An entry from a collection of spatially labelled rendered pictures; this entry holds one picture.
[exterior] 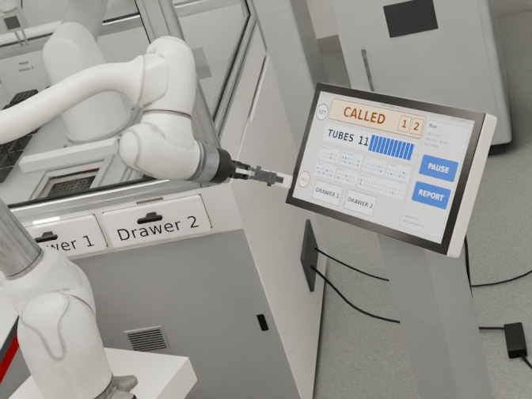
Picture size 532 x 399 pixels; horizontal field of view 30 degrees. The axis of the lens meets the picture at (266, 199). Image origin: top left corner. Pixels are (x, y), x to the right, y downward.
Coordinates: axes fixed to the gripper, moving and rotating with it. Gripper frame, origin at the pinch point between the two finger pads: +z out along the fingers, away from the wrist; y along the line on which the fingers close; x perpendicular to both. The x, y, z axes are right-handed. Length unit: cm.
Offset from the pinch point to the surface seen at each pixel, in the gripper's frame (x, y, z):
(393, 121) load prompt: -18.6, -15.5, 17.1
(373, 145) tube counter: -12.5, -11.1, 17.0
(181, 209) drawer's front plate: 14, 50, 14
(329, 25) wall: -92, 255, 250
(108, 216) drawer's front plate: 21, 66, 2
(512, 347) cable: 36, 9, 125
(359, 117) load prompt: -18.3, -4.6, 17.1
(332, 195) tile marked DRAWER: 1.0, -2.2, 17.0
